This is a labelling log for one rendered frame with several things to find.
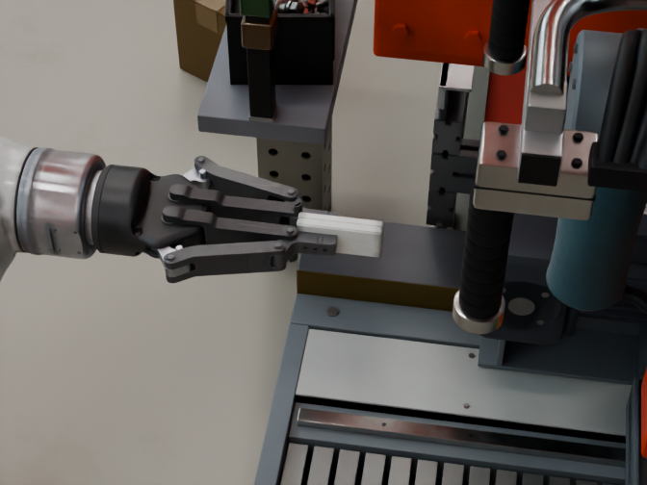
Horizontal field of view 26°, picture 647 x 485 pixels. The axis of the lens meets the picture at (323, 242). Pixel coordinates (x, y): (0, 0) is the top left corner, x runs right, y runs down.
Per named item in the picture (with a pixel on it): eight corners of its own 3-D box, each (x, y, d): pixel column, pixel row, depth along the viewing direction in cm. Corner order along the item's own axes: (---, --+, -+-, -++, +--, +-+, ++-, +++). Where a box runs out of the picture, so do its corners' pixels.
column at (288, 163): (322, 251, 227) (322, 48, 196) (261, 244, 228) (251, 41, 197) (331, 207, 233) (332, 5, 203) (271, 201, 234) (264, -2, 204)
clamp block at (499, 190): (590, 223, 107) (600, 173, 103) (471, 210, 107) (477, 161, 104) (591, 177, 110) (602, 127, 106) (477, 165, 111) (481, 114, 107)
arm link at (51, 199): (26, 276, 118) (95, 284, 118) (9, 200, 112) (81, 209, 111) (57, 200, 124) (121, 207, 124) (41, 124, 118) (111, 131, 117)
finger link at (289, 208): (170, 227, 119) (173, 216, 120) (301, 240, 118) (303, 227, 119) (167, 195, 116) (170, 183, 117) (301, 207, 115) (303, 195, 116)
